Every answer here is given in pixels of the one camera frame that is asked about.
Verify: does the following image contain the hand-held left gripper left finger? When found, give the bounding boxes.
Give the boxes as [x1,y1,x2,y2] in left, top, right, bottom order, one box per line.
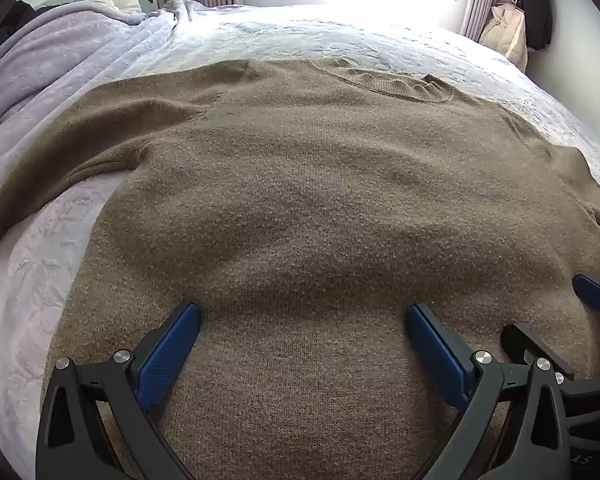
[35,301,203,480]

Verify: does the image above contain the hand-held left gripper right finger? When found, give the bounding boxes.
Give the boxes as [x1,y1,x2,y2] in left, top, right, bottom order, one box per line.
[405,302,573,480]

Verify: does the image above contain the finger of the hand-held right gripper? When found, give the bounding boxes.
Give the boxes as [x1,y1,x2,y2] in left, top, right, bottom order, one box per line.
[501,322,576,386]
[572,274,600,321]

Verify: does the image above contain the brown knit sweater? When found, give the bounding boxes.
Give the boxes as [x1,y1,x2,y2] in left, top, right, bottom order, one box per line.
[0,57,600,480]

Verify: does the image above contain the pile of dark clothes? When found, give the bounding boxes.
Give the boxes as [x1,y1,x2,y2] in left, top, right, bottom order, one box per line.
[0,0,36,61]

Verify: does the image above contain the beige hanging coat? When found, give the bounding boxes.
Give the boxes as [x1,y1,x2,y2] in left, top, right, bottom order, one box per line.
[480,2,528,71]

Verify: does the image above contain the lavender embossed blanket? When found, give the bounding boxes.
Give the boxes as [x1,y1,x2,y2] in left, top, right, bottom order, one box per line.
[0,0,600,461]

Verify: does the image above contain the black hanging coat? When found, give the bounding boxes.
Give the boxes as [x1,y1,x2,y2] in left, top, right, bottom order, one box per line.
[511,0,553,52]

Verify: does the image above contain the round cream pillow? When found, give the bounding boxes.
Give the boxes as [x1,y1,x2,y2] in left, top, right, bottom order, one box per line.
[85,0,143,23]

